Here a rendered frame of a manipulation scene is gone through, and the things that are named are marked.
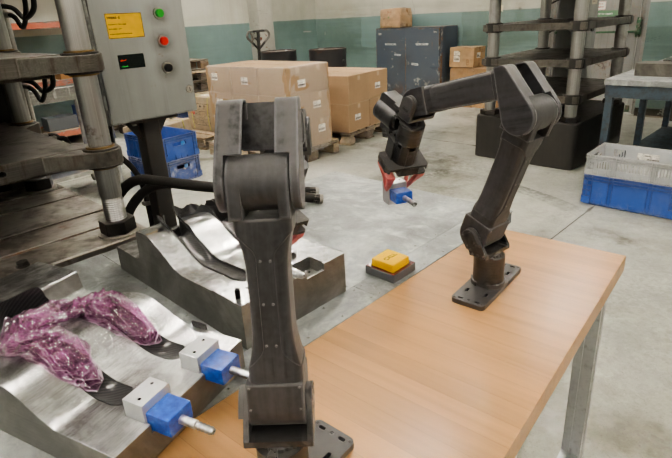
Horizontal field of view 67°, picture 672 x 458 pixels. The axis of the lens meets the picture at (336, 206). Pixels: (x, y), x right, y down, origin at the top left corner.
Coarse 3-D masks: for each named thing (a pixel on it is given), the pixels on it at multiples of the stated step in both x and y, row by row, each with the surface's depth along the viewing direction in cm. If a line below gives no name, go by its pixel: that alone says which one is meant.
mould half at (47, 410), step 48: (0, 288) 93; (48, 288) 93; (96, 336) 80; (192, 336) 85; (0, 384) 69; (48, 384) 71; (192, 384) 74; (48, 432) 68; (96, 432) 66; (144, 432) 66
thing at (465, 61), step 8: (456, 48) 719; (464, 48) 710; (472, 48) 702; (480, 48) 710; (456, 56) 723; (464, 56) 714; (472, 56) 704; (480, 56) 715; (456, 64) 726; (464, 64) 717; (472, 64) 708; (480, 64) 720; (456, 72) 732; (464, 72) 724; (472, 72) 714; (480, 72) 706; (480, 104) 719; (496, 104) 701
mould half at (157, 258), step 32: (160, 224) 112; (192, 224) 112; (128, 256) 117; (160, 256) 104; (192, 256) 105; (224, 256) 107; (320, 256) 103; (160, 288) 109; (192, 288) 98; (224, 288) 92; (320, 288) 101; (224, 320) 92
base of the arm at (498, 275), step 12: (504, 252) 104; (480, 264) 102; (492, 264) 101; (504, 264) 103; (480, 276) 103; (492, 276) 102; (504, 276) 106; (516, 276) 109; (468, 288) 104; (480, 288) 103; (492, 288) 103; (504, 288) 104; (456, 300) 100; (468, 300) 100; (480, 300) 99; (492, 300) 100
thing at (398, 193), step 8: (392, 184) 123; (400, 184) 124; (384, 192) 126; (392, 192) 122; (400, 192) 120; (408, 192) 121; (384, 200) 127; (392, 200) 123; (400, 200) 121; (408, 200) 118
